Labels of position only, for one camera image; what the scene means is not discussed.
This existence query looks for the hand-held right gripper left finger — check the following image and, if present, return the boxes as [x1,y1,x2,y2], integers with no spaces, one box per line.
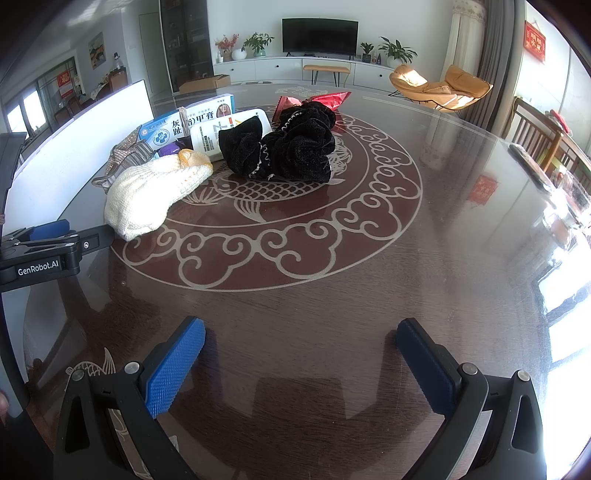
[53,315,206,480]

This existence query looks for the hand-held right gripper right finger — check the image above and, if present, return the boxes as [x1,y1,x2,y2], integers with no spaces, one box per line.
[396,318,548,480]

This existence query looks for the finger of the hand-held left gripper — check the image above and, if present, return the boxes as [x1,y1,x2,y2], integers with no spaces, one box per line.
[0,220,71,245]
[0,225,115,259]

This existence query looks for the rhinestone hair clip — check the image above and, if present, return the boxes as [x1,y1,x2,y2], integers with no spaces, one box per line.
[92,140,160,190]

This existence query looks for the dark patterned glass desktop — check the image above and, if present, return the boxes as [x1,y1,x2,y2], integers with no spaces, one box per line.
[0,82,591,480]

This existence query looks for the white knitted glove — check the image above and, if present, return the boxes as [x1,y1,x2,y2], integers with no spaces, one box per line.
[104,150,214,241]

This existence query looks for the blue and white medicine box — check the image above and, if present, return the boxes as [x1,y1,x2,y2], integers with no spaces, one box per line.
[137,95,237,148]

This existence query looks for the black velvet scrunchie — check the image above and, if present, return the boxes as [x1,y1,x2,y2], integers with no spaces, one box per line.
[218,115,274,178]
[259,102,339,182]

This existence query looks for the cardboard box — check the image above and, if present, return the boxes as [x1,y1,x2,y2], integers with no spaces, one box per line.
[179,74,230,94]

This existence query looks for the dark glass display cabinet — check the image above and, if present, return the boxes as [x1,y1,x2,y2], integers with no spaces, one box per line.
[159,0,214,93]

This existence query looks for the red flowers in vase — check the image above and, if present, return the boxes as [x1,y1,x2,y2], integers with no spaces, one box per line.
[215,34,241,62]

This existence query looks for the white television cabinet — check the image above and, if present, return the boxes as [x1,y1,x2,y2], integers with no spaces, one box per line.
[213,55,399,88]

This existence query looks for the wooden chair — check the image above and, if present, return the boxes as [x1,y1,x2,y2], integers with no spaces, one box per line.
[510,96,591,178]

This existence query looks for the orange lounge chair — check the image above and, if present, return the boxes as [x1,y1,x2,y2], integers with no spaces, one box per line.
[389,65,494,113]

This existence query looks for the wooden bench with metal legs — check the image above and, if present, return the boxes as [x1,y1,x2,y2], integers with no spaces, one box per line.
[303,65,351,86]

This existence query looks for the black television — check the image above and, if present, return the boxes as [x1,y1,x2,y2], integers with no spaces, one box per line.
[282,18,359,57]

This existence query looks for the leafy plant in white pot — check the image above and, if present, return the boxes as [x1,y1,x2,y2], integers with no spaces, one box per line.
[379,37,419,69]

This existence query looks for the grey and beige curtain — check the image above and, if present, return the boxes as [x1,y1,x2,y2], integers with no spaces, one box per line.
[450,0,528,100]

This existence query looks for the framed wall painting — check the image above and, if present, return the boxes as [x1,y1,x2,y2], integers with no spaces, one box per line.
[88,31,106,70]

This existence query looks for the red wall hanging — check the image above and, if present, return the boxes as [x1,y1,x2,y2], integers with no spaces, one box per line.
[525,20,548,64]

